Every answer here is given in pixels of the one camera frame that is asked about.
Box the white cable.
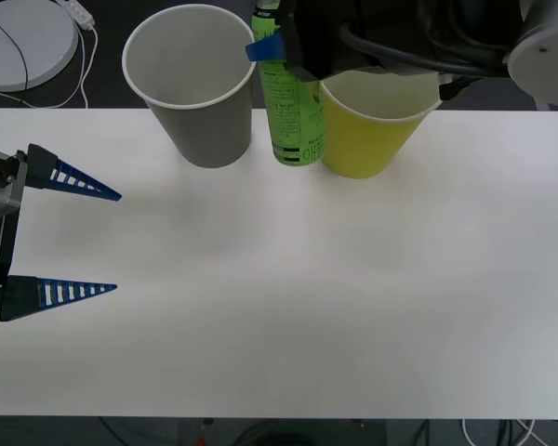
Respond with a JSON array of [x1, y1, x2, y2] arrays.
[[461, 416, 543, 446], [0, 25, 100, 111]]

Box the green can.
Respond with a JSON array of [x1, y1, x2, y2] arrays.
[[251, 0, 327, 167]]

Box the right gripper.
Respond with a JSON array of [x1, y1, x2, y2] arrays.
[[245, 0, 401, 83]]

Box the white round base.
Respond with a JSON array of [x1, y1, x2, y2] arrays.
[[0, 0, 80, 92]]

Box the yellow-green plastic bin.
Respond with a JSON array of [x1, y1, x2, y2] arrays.
[[319, 69, 444, 180]]

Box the grey plastic bin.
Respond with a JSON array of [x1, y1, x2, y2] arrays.
[[121, 3, 259, 169]]

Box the white power strip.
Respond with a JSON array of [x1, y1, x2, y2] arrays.
[[58, 0, 97, 31]]

